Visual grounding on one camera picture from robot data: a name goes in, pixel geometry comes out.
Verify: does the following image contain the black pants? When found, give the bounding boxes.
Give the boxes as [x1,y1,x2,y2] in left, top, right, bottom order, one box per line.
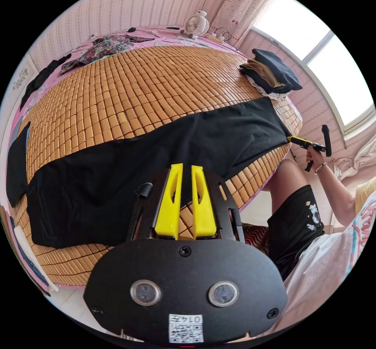
[25,96,291,249]

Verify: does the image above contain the black garment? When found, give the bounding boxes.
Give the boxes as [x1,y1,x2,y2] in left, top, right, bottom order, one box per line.
[20,53,72,111]
[5,122,32,208]
[128,34,155,44]

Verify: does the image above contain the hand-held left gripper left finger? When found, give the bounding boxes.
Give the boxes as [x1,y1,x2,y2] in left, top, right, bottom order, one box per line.
[154,163,184,241]

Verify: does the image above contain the white table fan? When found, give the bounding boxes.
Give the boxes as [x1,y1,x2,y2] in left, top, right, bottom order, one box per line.
[180,9,211,40]

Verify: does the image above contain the person's right forearm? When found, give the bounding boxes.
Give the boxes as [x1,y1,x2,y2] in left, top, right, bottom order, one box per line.
[315,162,356,227]

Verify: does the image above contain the window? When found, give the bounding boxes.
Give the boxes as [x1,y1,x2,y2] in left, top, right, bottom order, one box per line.
[251,0,376,139]

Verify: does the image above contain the bed with woven mat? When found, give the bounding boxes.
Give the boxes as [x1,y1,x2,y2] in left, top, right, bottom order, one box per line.
[5,25,305,294]

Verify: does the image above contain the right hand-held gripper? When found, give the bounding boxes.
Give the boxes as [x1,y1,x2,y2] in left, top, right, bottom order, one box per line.
[287,136,326,173]

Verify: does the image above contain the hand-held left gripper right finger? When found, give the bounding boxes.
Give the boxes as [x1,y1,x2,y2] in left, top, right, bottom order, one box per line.
[191,165,218,241]

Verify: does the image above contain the person's body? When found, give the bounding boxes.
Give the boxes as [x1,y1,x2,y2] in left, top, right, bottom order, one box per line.
[266,157,376,335]

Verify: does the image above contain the person's right hand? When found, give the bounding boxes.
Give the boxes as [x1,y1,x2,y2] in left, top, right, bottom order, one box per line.
[305,148,324,174]

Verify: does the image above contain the pile of clothes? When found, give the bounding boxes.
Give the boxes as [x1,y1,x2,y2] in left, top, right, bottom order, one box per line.
[239,48,304,101]

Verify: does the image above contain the pink dotted curtain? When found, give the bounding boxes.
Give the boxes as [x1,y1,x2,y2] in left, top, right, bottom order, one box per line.
[211,0,278,51]

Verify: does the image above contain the floral garment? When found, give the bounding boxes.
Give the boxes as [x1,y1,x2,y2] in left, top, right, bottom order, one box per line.
[58,34,132,76]

